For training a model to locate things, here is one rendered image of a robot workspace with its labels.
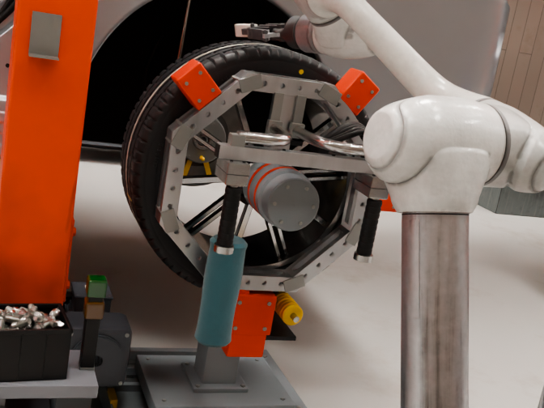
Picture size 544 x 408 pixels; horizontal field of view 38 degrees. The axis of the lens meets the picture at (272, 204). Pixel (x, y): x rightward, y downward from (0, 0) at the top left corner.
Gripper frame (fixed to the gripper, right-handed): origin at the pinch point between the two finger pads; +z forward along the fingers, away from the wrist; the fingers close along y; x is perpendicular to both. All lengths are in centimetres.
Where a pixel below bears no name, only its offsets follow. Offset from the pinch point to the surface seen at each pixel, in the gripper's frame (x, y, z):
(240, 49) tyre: -4.3, -2.3, 0.1
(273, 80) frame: -10.9, -3.4, -11.5
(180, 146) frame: -22.8, -25.4, -1.5
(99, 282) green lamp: -44, -55, -8
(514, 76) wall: -125, 514, 223
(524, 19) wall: -76, 523, 219
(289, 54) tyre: -6.8, 7.2, -6.9
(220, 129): -34, 19, 38
